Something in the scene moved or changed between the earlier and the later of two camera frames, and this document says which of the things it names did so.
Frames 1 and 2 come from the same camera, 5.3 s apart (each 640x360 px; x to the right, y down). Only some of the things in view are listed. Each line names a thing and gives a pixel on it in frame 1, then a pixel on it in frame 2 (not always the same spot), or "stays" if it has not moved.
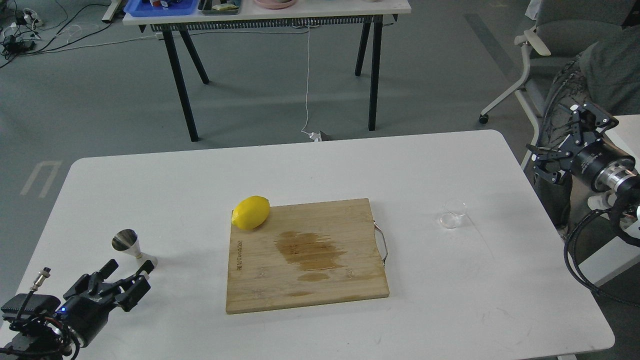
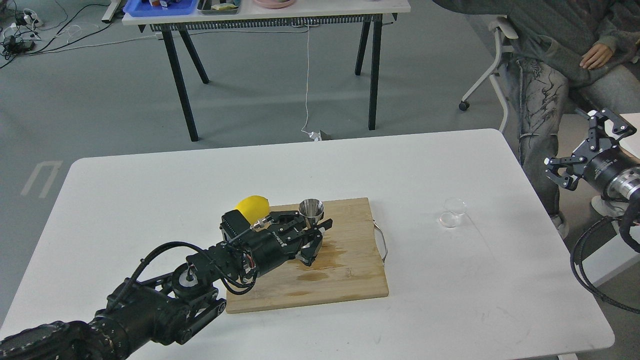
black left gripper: x=84 y=315 to x=269 y=248
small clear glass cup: x=452 y=212 stays
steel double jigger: x=127 y=240 to x=311 y=208
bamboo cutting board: x=304 y=254 stays
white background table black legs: x=307 y=15 stays
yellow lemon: x=250 y=212 stays
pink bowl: x=275 y=4 stays
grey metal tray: x=219 y=7 stays
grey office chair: x=562 y=31 to x=503 y=26
